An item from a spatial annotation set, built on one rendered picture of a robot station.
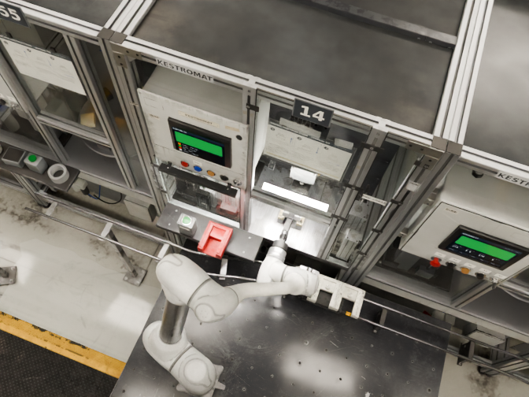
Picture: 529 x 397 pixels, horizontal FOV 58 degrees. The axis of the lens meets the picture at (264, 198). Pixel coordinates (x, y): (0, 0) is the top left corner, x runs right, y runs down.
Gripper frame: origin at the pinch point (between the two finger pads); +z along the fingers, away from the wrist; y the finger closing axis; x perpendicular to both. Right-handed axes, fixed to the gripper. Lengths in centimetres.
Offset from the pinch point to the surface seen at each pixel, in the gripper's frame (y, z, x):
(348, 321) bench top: -31, -34, -46
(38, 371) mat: -94, -116, 116
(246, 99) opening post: 96, -10, 21
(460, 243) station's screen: 60, -14, -64
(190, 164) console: 43, -13, 46
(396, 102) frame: 100, 4, -23
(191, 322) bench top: -30, -63, 30
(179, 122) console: 73, -12, 46
